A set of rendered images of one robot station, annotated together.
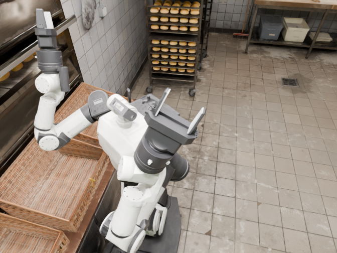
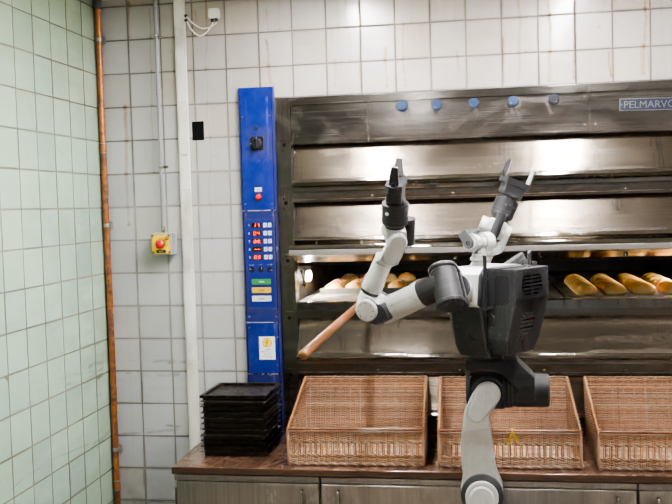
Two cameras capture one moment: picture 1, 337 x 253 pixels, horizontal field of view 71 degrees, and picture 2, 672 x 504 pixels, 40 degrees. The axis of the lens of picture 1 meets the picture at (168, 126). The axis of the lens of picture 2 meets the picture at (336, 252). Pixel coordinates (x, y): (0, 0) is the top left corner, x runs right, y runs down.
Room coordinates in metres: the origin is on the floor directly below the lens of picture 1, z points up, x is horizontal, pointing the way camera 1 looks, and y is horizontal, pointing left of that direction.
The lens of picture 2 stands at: (0.02, -2.93, 1.62)
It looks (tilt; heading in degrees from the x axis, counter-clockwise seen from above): 3 degrees down; 87
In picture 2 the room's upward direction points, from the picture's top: 2 degrees counter-clockwise
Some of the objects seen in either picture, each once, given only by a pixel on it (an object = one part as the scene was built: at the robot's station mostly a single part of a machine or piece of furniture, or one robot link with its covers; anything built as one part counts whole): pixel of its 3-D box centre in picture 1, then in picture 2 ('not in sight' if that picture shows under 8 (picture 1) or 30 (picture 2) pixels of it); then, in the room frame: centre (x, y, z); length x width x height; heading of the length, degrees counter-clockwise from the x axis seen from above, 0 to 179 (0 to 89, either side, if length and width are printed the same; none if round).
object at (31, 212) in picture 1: (57, 175); (506, 419); (0.90, 0.74, 0.72); 0.56 x 0.49 x 0.28; 169
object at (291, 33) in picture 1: (293, 29); not in sight; (4.28, -2.25, 0.35); 0.50 x 0.36 x 0.24; 169
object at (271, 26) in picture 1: (269, 27); not in sight; (4.36, -1.84, 0.35); 0.50 x 0.36 x 0.24; 168
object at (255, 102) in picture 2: not in sight; (303, 303); (0.11, 2.13, 1.07); 1.93 x 0.16 x 2.15; 78
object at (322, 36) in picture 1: (320, 36); not in sight; (4.17, -2.73, 0.27); 0.34 x 0.26 x 0.08; 84
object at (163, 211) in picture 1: (151, 218); not in sight; (0.81, 0.13, 0.28); 0.21 x 0.20 x 0.13; 167
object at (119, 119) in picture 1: (122, 110); (479, 245); (0.69, 0.17, 1.46); 0.10 x 0.07 x 0.09; 43
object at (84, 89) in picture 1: (96, 116); (660, 420); (1.50, 0.61, 0.72); 0.56 x 0.49 x 0.28; 168
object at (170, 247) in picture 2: not in sight; (163, 243); (-0.54, 1.28, 1.46); 0.10 x 0.07 x 0.10; 168
